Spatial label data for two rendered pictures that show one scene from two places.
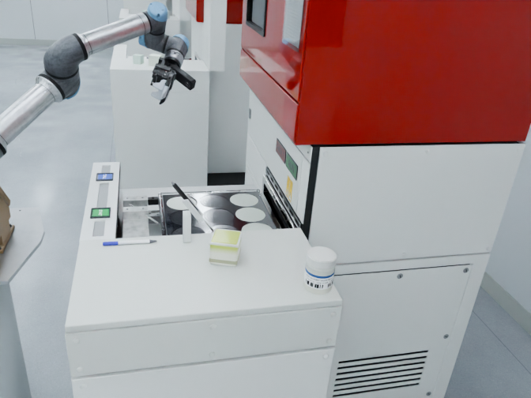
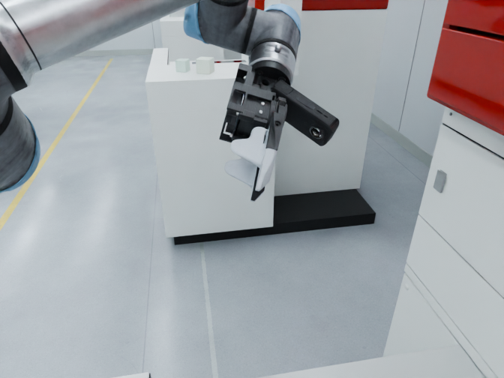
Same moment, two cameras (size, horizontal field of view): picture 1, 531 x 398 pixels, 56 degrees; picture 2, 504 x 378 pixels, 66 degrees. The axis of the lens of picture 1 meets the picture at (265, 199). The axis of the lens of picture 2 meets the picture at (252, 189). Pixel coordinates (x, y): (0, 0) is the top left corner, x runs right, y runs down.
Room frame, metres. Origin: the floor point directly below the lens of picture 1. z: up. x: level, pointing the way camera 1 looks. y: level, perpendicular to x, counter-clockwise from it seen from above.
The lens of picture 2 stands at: (1.37, 0.38, 1.42)
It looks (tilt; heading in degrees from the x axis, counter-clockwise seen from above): 30 degrees down; 5
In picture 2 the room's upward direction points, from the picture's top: straight up
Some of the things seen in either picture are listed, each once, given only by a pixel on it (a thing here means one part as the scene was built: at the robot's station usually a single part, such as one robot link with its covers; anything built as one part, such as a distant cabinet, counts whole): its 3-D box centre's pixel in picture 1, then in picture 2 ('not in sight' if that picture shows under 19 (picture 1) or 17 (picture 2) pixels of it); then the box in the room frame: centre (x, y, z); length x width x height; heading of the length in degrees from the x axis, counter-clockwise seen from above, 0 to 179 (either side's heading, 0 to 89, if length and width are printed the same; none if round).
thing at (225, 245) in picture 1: (225, 247); not in sight; (1.09, 0.09, 1.00); 0.07 x 0.07 x 0.07; 86
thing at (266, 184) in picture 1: (278, 212); not in sight; (1.51, -0.05, 0.89); 0.44 x 0.02 x 0.10; 15
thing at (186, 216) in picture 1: (193, 218); not in sight; (1.17, 0.19, 1.03); 0.06 x 0.04 x 0.13; 105
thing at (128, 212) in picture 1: (135, 212); not in sight; (1.42, 0.42, 0.89); 0.08 x 0.03 x 0.03; 105
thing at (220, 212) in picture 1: (218, 216); not in sight; (1.44, 0.15, 0.90); 0.34 x 0.34 x 0.01; 15
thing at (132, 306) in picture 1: (203, 291); not in sight; (1.04, 0.14, 0.89); 0.62 x 0.35 x 0.14; 105
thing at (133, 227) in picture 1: (136, 232); not in sight; (1.35, 0.40, 0.87); 0.36 x 0.08 x 0.03; 15
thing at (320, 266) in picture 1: (319, 270); not in sight; (1.00, -0.14, 1.01); 0.07 x 0.07 x 0.10
